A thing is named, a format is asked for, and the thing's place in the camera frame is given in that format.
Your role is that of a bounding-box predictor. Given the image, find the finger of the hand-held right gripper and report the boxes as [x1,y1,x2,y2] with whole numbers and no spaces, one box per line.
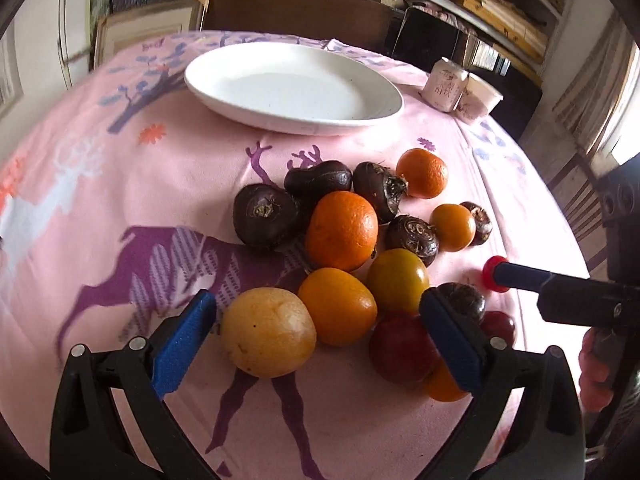
[501,259,626,331]

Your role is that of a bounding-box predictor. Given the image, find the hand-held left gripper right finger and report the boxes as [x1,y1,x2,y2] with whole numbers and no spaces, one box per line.
[415,287,586,480]

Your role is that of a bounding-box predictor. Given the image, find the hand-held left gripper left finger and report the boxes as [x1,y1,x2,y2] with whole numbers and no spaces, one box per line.
[49,287,221,480]

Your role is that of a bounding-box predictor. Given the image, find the tiny orange fruit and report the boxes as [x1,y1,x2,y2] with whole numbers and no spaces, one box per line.
[424,360,468,403]

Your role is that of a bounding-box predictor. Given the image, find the dark water chestnut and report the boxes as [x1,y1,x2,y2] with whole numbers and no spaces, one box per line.
[233,183,302,250]
[352,161,408,225]
[459,201,493,246]
[284,160,354,201]
[384,215,441,267]
[437,282,487,331]

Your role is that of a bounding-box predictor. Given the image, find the large red plum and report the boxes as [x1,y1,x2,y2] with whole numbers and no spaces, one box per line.
[369,312,441,386]

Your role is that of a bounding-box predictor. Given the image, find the small dark red plum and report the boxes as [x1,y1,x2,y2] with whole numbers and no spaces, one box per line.
[481,311,517,346]

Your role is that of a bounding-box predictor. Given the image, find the yellow-green round fruit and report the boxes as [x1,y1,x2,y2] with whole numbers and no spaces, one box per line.
[366,248,431,316]

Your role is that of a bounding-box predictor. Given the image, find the large pale yellow fruit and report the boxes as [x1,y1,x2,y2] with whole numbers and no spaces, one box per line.
[220,287,317,379]

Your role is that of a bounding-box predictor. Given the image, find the small round orange fruit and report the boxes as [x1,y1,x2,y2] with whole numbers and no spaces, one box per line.
[429,203,476,253]

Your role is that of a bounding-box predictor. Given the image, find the oval orange fruit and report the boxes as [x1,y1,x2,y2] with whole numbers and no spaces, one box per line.
[298,267,378,347]

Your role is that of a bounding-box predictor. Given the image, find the medium orange mandarin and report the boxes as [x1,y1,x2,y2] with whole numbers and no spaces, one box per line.
[396,148,448,199]

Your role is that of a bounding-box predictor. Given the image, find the white oval plate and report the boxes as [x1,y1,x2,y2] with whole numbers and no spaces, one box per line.
[184,42,404,136]

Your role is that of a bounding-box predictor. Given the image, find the person's right hand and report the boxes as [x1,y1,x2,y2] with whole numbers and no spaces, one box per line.
[579,329,616,414]

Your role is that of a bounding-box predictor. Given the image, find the brown wooden chair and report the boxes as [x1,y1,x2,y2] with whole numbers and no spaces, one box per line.
[547,147,608,273]

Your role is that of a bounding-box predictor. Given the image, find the window curtain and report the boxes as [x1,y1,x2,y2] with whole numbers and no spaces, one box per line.
[552,15,640,161]

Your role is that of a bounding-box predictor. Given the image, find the pink printed tablecloth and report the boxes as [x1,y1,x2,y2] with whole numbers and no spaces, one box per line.
[0,30,591,480]

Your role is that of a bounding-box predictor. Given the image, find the large orange mandarin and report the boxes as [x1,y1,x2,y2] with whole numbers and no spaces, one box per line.
[305,191,379,272]

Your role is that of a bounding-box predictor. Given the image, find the white paper cup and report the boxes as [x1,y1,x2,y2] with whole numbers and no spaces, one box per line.
[454,72,503,123]

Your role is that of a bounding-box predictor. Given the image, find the white drink can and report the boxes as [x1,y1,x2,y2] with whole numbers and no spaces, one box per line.
[422,58,468,112]

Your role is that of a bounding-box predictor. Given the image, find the stack of tan flat boxes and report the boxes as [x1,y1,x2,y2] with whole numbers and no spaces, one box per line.
[450,0,551,61]

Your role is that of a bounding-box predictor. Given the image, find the black chair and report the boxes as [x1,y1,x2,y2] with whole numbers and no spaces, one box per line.
[391,5,476,73]

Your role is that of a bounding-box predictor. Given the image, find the white door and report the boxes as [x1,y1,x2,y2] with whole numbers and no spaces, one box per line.
[0,0,96,126]

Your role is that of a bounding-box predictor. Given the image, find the dark wooden chair back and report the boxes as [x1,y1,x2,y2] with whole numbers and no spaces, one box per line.
[197,0,396,53]

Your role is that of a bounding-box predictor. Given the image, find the pale picture frame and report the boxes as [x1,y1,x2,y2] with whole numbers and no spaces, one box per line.
[94,0,203,63]

